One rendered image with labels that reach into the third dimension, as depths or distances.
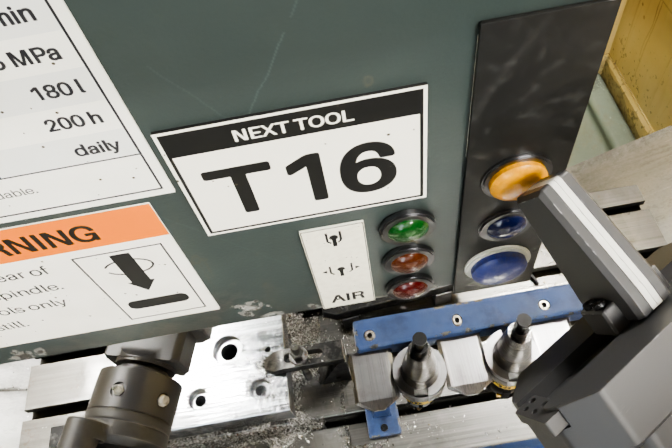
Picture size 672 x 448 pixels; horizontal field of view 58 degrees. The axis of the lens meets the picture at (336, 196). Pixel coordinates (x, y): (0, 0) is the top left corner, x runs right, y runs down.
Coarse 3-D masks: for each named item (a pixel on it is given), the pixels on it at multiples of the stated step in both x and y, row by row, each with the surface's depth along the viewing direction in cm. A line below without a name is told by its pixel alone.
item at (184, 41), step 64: (64, 0) 17; (128, 0) 17; (192, 0) 17; (256, 0) 17; (320, 0) 18; (384, 0) 18; (448, 0) 18; (512, 0) 19; (576, 0) 19; (128, 64) 19; (192, 64) 19; (256, 64) 19; (320, 64) 20; (384, 64) 20; (448, 64) 21; (448, 128) 23; (448, 192) 27; (192, 256) 28; (256, 256) 29; (384, 256) 31; (448, 256) 32; (192, 320) 34
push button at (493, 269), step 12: (504, 252) 31; (516, 252) 32; (480, 264) 32; (492, 264) 31; (504, 264) 31; (516, 264) 32; (480, 276) 32; (492, 276) 32; (504, 276) 33; (516, 276) 33
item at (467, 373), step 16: (464, 336) 74; (448, 352) 73; (464, 352) 73; (480, 352) 73; (448, 368) 72; (464, 368) 72; (480, 368) 72; (448, 384) 71; (464, 384) 71; (480, 384) 71
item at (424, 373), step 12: (408, 348) 66; (408, 360) 67; (420, 360) 65; (432, 360) 67; (408, 372) 68; (420, 372) 67; (432, 372) 68; (408, 384) 70; (420, 384) 69; (432, 384) 70
